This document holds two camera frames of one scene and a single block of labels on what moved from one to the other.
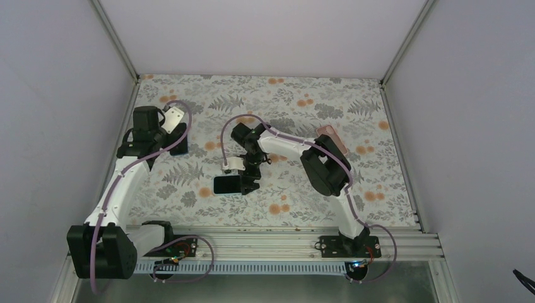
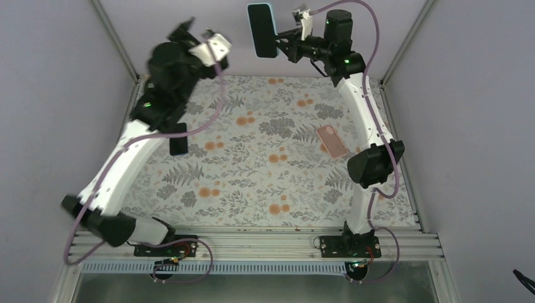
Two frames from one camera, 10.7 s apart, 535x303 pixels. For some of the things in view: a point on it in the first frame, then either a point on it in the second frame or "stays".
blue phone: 182,149 stays
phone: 226,184 to 263,28
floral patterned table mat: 179,190 stays
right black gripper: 251,184 to 293,49
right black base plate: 350,247 stays
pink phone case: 329,131 stays
